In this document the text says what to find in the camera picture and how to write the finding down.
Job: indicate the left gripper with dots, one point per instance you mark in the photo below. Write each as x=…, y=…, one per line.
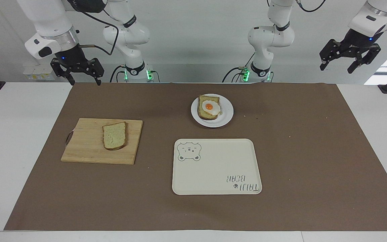
x=359, y=40

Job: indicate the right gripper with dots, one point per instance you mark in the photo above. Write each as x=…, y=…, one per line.
x=71, y=55

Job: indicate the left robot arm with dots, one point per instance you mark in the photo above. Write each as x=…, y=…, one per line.
x=274, y=36

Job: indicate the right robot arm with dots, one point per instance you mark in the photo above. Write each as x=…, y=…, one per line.
x=47, y=18

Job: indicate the round white plate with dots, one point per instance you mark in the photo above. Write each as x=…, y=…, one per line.
x=225, y=116

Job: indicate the wooden cutting board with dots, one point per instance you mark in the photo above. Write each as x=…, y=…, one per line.
x=86, y=144

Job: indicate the plain bread slice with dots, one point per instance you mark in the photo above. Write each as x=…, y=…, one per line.
x=114, y=136

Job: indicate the toasted bread slice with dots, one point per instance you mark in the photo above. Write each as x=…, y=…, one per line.
x=204, y=114

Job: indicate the fried egg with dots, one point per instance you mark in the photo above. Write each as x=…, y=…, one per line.
x=210, y=107

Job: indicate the cream tray with bear print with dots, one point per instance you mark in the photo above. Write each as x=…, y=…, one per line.
x=213, y=171

